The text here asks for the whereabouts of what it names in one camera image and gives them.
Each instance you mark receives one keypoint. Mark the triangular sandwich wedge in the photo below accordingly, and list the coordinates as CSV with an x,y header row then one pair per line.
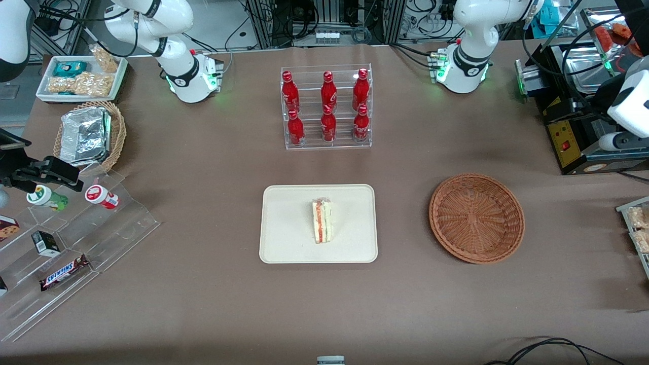
x,y
322,223

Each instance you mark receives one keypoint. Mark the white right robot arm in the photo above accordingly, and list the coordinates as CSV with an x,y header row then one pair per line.
x,y
187,76

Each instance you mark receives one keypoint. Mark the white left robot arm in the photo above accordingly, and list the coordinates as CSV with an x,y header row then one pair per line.
x,y
469,30

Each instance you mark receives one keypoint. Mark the light tan wicker basket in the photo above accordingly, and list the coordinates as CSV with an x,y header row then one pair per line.
x,y
118,137

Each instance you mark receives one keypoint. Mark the shiny metal tray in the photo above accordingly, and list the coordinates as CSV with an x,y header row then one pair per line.
x,y
588,63

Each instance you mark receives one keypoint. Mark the white rectangular snack tray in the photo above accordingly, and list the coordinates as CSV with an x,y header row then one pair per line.
x,y
94,66

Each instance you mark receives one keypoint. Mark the brown round wicker basket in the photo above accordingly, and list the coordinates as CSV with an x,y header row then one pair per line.
x,y
476,218

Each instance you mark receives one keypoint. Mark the cream rectangular tray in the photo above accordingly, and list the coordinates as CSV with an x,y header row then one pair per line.
x,y
284,228

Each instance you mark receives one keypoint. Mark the black machine with yellow panel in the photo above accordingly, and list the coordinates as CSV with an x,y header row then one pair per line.
x,y
618,166

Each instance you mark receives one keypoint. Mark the green label white-capped bottle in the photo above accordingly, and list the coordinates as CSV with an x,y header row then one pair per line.
x,y
45,197

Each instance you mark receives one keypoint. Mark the red label white-capped bottle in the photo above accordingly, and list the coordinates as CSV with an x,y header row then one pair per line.
x,y
101,196

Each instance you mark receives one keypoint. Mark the small black box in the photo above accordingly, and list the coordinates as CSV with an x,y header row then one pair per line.
x,y
45,243

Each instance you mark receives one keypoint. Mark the brown cookie box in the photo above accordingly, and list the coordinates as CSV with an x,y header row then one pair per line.
x,y
7,228

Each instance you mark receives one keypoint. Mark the clear rice snack packet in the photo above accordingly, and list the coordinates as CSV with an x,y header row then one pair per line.
x,y
642,241
638,217

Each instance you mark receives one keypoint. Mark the clear acrylic stepped stand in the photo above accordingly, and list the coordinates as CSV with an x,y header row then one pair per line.
x,y
121,228

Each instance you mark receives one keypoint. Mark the large clear peanut snack bag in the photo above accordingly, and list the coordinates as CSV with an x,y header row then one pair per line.
x,y
83,84

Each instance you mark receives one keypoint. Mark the brown Snickers bar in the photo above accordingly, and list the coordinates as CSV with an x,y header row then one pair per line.
x,y
63,274

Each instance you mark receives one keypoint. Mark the teal snack packet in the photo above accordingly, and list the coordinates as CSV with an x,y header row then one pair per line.
x,y
70,68

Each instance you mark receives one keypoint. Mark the red orange food item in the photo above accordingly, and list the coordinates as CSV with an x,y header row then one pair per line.
x,y
613,33

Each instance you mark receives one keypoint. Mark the small clear peanut snack bag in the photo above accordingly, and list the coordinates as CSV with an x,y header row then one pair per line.
x,y
106,59

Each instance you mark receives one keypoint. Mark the teal paper packet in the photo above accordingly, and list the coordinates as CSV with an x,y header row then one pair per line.
x,y
548,15

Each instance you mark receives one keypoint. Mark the red cola bottle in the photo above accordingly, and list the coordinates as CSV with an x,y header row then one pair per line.
x,y
328,128
328,91
295,131
360,88
361,126
289,94

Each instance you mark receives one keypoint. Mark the clear acrylic bottle rack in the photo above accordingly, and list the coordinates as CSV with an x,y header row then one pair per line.
x,y
309,144

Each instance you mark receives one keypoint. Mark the small grey device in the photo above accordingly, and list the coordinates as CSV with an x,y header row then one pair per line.
x,y
330,361

